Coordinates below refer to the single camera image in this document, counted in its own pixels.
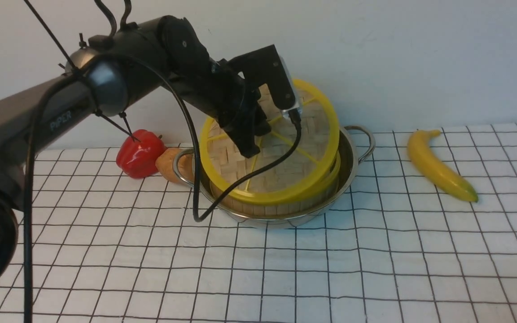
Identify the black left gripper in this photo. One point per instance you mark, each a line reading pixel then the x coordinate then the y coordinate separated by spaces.
pixel 214 89

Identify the yellow-rimmed bamboo steamer lid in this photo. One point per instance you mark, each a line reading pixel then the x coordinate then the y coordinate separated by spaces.
pixel 309 163

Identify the yellow-rimmed bamboo steamer basket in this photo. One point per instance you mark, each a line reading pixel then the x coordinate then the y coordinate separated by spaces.
pixel 314 196

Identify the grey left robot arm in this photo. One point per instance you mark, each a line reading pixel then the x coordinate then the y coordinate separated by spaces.
pixel 111 72

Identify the red bell pepper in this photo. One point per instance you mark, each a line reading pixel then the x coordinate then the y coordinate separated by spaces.
pixel 137 158

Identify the yellow banana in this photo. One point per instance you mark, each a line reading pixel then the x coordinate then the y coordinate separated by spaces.
pixel 437 172

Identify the white checkered tablecloth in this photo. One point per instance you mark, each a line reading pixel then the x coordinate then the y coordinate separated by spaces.
pixel 392 249

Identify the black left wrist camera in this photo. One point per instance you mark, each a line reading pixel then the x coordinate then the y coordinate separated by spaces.
pixel 265 66

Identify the stainless steel two-handled pot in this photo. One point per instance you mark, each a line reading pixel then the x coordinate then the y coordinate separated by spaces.
pixel 349 161

